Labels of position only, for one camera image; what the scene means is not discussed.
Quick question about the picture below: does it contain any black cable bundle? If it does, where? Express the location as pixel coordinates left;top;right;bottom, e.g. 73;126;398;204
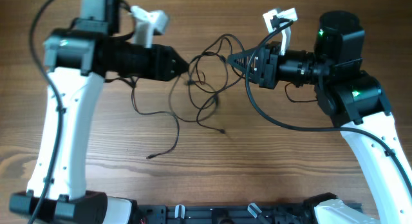
130;33;247;160

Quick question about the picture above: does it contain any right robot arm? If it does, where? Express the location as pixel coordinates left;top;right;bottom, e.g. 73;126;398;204
228;9;411;223

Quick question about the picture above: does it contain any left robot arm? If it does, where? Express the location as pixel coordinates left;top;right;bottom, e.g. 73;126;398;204
9;0;189;223

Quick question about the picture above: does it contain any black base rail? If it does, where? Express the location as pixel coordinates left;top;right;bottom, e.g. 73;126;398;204
135;203;318;224

